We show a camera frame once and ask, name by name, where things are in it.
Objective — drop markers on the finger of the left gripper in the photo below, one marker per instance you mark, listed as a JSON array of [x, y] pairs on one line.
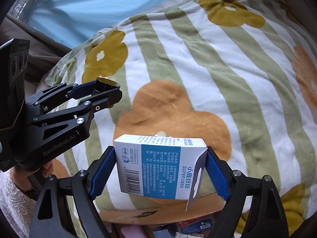
[[81, 90], [102, 100]]

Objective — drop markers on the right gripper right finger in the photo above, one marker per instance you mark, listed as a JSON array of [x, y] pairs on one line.
[[266, 217]]

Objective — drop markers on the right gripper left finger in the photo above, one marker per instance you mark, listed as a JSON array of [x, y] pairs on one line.
[[52, 218]]

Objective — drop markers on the red blue card case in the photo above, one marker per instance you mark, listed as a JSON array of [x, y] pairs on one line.
[[196, 225]]

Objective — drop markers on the white blue carton box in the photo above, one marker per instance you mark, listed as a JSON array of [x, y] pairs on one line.
[[160, 167]]

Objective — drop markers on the pink towel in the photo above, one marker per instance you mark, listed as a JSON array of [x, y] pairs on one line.
[[132, 231]]

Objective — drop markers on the small dark blue box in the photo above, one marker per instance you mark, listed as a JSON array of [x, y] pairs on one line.
[[163, 233]]

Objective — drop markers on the small black cylinder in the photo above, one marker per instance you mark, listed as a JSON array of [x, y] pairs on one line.
[[103, 84]]

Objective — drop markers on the white fuzzy sleeve forearm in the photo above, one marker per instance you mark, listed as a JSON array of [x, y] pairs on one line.
[[17, 207]]

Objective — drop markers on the light blue hanging sheet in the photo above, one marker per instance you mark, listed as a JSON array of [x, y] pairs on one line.
[[71, 22]]

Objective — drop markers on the open cardboard box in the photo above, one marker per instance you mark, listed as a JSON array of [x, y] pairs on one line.
[[165, 215]]

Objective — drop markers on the striped floral fleece blanket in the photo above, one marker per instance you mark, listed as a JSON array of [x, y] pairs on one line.
[[240, 74]]

